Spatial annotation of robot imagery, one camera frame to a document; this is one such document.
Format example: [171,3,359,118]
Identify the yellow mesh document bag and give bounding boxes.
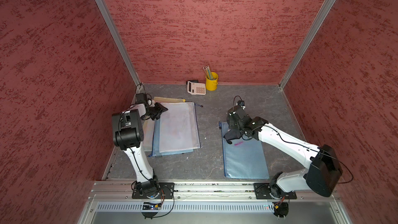
[153,96,186,103]

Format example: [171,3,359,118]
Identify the white mesh document bag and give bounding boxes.
[159,102,201,152]

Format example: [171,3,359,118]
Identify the light blue document bag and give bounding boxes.
[150,120,193,157]

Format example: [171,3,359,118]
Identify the green mesh document bag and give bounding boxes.
[143,119,155,152]

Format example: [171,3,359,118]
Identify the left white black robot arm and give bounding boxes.
[112,103,164,199]

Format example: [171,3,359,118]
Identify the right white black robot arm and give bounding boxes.
[224,105,343,199]

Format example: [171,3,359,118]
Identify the blue mesh document bag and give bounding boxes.
[219,122,269,180]

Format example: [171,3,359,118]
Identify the pink desk calculator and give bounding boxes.
[187,81,206,95]

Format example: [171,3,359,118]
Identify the yellow pen cup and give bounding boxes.
[205,72,219,91]

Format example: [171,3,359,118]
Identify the coloured pencils bundle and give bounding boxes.
[203,66,214,80]

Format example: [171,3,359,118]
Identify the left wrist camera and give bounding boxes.
[134,93,153,106]

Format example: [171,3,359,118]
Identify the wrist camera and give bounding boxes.
[134,93,153,106]
[237,100,245,107]

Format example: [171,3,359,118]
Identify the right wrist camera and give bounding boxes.
[237,100,245,107]

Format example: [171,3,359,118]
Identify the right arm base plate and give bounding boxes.
[254,183,297,200]

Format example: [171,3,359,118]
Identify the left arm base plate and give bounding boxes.
[131,183,175,200]

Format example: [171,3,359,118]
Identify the aluminium front rail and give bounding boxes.
[78,180,351,224]

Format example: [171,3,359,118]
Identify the left aluminium corner post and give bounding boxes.
[95,0,141,86]

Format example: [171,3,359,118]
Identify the aluminium corner post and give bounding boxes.
[95,0,141,86]
[279,0,336,91]

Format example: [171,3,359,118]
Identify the right aluminium corner post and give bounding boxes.
[279,0,336,91]

